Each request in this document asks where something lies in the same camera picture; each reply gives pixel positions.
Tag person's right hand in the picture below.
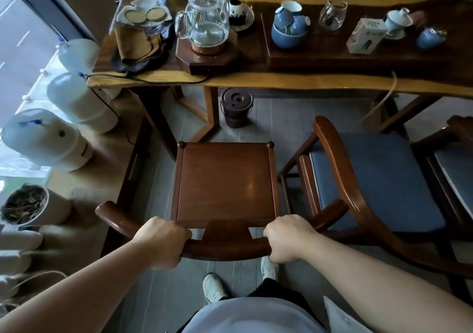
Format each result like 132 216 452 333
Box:
263 215 319 265

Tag person's left hand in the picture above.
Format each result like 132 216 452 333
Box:
133 216 193 270

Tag wooden chair with bare seat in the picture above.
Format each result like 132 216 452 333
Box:
95 141 350 263

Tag person's left forearm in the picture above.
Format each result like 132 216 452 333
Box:
0 238 156 333

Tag person's right forearm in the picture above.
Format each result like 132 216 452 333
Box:
299 232 473 333

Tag person's white right shoe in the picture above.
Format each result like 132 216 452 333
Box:
260 256 280 282

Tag person's white shoe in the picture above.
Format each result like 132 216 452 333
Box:
260 256 280 282
202 272 229 304

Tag person's black trousers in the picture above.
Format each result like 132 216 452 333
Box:
177 278 326 333

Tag person's white left shoe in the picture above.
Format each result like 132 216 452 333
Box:
202 272 229 304

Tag person's light grey shirt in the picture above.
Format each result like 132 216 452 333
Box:
183 296 374 333

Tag wooden armchair with blue cushion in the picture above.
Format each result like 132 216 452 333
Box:
277 116 473 304

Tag blue seat cushion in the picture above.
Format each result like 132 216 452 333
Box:
306 132 447 233

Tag dark brown waste bucket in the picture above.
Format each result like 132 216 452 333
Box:
220 87 255 129

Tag white plant pot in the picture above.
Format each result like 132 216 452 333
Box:
0 184 73 230

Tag white water tank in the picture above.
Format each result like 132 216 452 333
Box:
47 72 119 134
1 108 93 171
57 37 101 75

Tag dark wooden armchair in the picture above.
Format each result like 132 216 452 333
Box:
409 115 473 235

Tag long wooden tea table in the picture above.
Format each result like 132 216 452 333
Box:
87 0 473 160

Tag dark wooden kettle heater base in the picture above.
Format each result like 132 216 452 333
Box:
175 30 241 76

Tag grey seat cushion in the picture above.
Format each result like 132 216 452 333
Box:
434 147 473 221

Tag dark wooden tea tray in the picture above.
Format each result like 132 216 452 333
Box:
260 11 473 73

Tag large blue ceramic bowl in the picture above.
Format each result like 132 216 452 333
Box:
271 22 307 51

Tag tan folded cloth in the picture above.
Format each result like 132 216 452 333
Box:
113 24 165 66

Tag blue tea cup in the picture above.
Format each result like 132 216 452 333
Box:
290 15 311 36
273 6 295 31
280 0 303 16

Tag glass teapot with copper base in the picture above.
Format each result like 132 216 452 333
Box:
174 0 232 55

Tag white saucer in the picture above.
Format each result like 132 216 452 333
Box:
225 5 256 33

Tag white cardboard box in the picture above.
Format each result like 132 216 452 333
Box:
346 17 388 55

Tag round woven coaster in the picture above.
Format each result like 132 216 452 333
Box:
146 6 168 22
123 9 148 25

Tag black and white tea cup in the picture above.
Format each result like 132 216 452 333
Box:
227 0 249 27

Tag clear glass pitcher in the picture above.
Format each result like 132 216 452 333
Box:
318 0 348 31

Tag white lidded gaiwan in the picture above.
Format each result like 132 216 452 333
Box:
384 7 414 41

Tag small blue ceramic jar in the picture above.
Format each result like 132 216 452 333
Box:
416 26 448 51

